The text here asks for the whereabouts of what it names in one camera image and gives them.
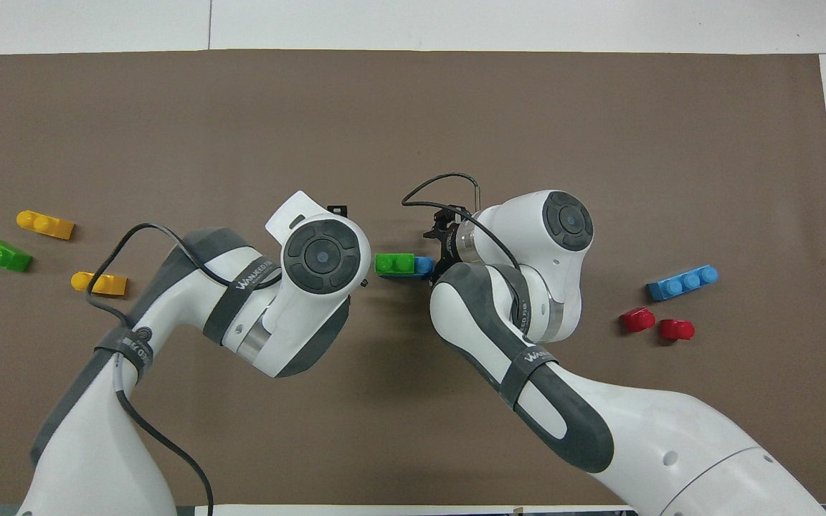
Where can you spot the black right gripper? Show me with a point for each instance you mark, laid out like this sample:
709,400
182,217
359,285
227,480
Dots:
450,244

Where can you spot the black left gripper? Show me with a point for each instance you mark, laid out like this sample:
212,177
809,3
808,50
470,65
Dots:
340,210

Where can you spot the blue three-stud toy brick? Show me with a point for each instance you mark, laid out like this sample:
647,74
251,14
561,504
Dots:
682,284
423,267

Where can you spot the green two-stud toy brick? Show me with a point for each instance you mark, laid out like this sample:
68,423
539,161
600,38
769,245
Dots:
1,255
394,264

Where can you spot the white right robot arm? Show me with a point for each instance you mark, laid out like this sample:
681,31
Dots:
528,236

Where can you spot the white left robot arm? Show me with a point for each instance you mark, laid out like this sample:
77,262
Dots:
277,315

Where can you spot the brown paper table mat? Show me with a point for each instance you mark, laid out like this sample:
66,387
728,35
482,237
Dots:
413,129

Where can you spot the red single-stud toy brick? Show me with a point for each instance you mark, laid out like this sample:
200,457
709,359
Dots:
638,320
677,330

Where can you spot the yellow two-stud toy brick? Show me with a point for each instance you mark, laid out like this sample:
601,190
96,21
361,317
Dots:
46,225
108,286

